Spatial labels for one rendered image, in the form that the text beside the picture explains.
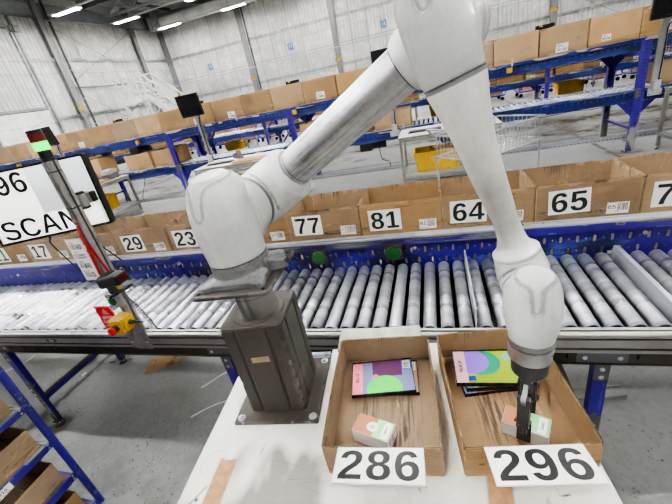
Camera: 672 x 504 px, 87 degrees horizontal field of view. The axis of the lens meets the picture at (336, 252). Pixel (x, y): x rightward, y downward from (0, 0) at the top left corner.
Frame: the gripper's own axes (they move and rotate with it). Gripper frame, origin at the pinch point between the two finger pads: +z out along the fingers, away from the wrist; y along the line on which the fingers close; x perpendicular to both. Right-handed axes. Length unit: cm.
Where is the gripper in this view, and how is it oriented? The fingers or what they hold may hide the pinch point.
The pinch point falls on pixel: (526, 420)
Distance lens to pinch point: 105.1
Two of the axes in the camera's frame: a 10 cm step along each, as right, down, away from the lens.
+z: 1.9, 8.9, 4.2
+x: -8.1, -1.1, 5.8
